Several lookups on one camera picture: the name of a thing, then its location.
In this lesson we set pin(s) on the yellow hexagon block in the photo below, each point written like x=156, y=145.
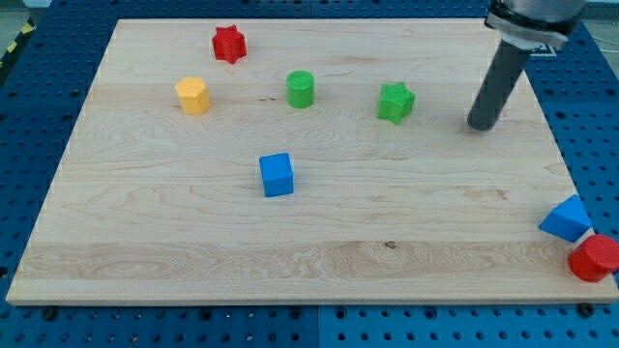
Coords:
x=193, y=95

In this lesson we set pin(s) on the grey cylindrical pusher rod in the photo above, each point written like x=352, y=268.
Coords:
x=501, y=77

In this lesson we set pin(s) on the blue cube block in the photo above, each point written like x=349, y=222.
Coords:
x=277, y=174

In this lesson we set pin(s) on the blue triangle block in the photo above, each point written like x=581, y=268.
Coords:
x=568, y=220

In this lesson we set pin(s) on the green star block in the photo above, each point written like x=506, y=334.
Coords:
x=396, y=102

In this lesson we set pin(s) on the light wooden board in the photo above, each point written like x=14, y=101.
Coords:
x=152, y=206

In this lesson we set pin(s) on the red star block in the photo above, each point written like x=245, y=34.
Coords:
x=229, y=44

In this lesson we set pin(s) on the green cylinder block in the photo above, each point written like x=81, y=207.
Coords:
x=300, y=89

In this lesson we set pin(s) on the red cylinder block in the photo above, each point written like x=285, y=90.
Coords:
x=595, y=258

